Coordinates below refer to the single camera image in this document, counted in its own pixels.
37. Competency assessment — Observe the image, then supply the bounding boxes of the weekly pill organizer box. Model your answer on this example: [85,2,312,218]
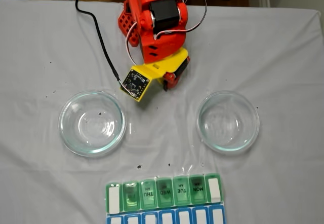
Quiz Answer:
[105,172,226,224]

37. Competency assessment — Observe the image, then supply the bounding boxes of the glass bowl for red candies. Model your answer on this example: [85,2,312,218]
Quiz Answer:
[196,91,260,155]

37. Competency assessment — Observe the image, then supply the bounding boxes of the glass bowl for green candies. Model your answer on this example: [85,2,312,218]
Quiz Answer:
[58,89,127,157]

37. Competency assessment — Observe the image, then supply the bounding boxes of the white tablecloth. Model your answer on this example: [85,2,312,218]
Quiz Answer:
[0,0,321,224]

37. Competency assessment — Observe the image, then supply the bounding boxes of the camera board on yellow mount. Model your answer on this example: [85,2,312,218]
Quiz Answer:
[119,63,159,103]

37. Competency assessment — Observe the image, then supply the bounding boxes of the black camera cable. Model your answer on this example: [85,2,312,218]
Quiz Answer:
[69,0,125,88]

